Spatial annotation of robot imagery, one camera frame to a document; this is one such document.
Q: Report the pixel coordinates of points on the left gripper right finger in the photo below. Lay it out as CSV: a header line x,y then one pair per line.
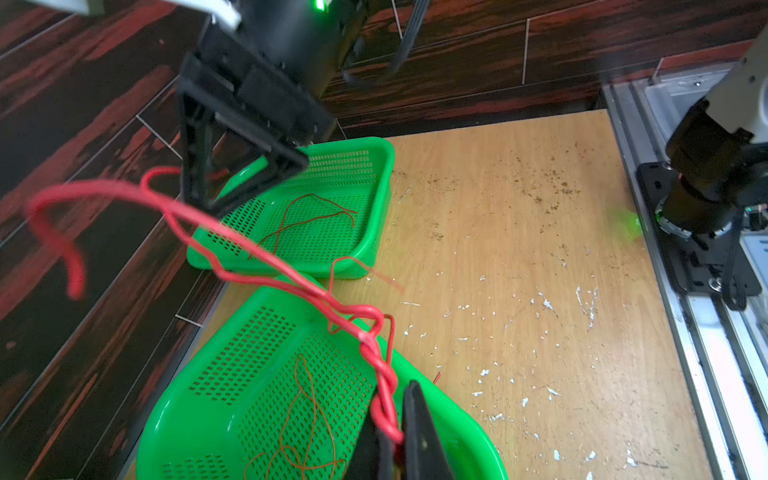
x,y
423,454

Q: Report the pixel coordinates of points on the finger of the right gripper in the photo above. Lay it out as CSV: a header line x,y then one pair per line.
x,y
238,171
196,120

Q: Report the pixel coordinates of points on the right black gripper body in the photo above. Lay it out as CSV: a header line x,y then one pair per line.
x,y
264,77

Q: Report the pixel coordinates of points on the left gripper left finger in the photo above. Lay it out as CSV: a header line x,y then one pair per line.
x,y
373,456

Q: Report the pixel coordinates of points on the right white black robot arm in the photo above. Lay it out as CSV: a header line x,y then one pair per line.
x,y
350,16

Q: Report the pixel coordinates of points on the right green plastic basket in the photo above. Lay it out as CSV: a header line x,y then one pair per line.
x,y
328,220

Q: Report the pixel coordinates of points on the green plastic basket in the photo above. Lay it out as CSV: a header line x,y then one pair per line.
x,y
328,220
272,395

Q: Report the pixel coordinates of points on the middle green plastic basket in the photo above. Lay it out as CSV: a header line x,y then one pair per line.
x,y
272,395

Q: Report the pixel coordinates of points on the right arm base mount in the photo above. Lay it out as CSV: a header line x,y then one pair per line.
x,y
709,182

